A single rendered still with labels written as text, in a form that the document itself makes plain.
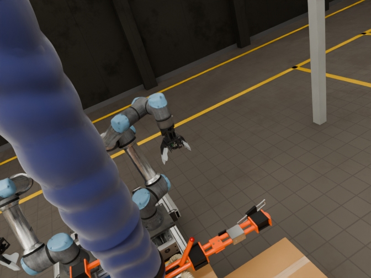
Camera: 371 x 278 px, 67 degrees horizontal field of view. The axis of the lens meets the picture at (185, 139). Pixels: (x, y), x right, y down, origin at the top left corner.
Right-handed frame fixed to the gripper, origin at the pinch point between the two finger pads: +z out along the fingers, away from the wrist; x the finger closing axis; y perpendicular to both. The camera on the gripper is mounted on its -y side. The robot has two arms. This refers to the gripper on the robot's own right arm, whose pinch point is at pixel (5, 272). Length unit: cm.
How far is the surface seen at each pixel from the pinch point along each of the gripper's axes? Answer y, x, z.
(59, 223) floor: 159, 153, 145
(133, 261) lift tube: 1, -61, -2
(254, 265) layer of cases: 55, -95, 91
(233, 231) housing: 32, -93, 26
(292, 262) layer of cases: 55, -120, 91
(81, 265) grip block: 17.5, -15.5, 24.5
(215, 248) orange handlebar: 23, -84, 26
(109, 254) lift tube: -2, -56, -11
